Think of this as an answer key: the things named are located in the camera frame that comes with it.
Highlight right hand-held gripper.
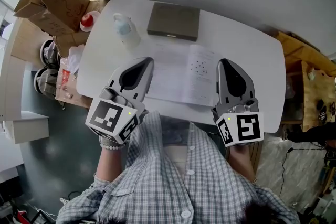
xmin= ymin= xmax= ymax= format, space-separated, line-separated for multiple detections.
xmin=211 ymin=58 xmax=265 ymax=147

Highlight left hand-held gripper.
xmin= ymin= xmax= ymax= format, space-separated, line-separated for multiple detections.
xmin=85 ymin=57 xmax=155 ymax=145

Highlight white printed notebook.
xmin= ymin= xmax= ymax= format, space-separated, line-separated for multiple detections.
xmin=145 ymin=43 xmax=224 ymax=108

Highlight person's right forearm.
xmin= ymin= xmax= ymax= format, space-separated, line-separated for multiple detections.
xmin=227 ymin=144 xmax=257 ymax=183

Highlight person's left forearm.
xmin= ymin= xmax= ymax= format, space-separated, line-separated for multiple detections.
xmin=95 ymin=142 xmax=127 ymax=182

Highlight small cardboard box with wrappers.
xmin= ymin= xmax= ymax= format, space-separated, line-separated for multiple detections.
xmin=54 ymin=57 xmax=93 ymax=110

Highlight white plastic bag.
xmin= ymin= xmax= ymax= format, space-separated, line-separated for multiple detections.
xmin=67 ymin=44 xmax=86 ymax=74

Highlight grey sneaker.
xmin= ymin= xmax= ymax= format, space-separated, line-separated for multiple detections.
xmin=34 ymin=66 xmax=59 ymax=99
xmin=39 ymin=39 xmax=59 ymax=67

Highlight wooden shelf unit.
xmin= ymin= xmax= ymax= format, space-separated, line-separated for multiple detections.
xmin=275 ymin=30 xmax=336 ymax=132

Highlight white low cabinet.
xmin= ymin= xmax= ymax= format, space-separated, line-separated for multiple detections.
xmin=0 ymin=110 xmax=50 ymax=145

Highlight grey checked shirt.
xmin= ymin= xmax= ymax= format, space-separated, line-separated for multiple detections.
xmin=56 ymin=111 xmax=300 ymax=224

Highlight red apple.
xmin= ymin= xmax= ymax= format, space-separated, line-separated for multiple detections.
xmin=81 ymin=14 xmax=95 ymax=27

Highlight flat cardboard sheet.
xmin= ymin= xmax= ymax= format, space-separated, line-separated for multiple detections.
xmin=10 ymin=17 xmax=56 ymax=63

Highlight flat brown box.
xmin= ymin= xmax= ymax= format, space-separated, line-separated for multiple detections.
xmin=146 ymin=2 xmax=201 ymax=42

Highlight white bead bracelet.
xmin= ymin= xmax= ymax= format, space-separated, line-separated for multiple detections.
xmin=99 ymin=142 xmax=124 ymax=151

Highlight black cable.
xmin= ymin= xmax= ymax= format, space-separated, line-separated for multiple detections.
xmin=278 ymin=147 xmax=328 ymax=198

